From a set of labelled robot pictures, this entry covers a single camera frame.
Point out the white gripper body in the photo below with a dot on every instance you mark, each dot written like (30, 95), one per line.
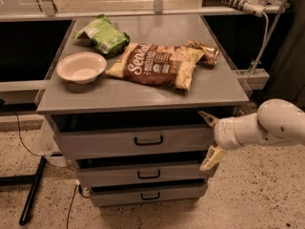
(224, 133)

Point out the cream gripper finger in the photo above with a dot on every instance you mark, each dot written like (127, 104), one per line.
(213, 157)
(210, 119)

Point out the grey top drawer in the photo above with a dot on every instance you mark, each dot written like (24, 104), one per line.
(135, 141)

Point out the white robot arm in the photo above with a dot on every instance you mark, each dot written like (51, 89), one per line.
(277, 122)

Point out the grey bottom drawer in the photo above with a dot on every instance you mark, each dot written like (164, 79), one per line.
(154, 193)

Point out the grey drawer cabinet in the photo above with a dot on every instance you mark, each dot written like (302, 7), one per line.
(110, 103)

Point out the brown Sensible chips bag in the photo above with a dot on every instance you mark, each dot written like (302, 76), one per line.
(157, 65)

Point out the dark cabinet at right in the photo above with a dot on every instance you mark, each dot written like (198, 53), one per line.
(287, 73)

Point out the white power strip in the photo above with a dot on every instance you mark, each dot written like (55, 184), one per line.
(250, 6)

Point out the green snack bag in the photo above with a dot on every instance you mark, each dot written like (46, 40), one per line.
(104, 35)

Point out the white paper bowl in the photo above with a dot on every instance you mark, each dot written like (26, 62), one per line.
(81, 68)

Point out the black floor stand leg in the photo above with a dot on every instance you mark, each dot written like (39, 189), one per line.
(33, 181)

